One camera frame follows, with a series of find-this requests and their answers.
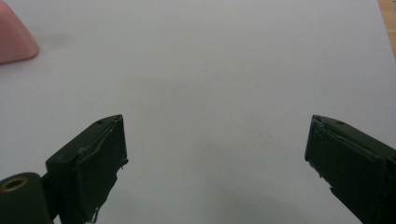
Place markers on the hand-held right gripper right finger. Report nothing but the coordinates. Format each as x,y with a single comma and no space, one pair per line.
351,165

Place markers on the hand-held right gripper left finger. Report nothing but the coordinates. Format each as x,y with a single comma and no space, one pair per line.
90,168

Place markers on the pink rounded object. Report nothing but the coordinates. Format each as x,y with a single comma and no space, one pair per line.
14,40

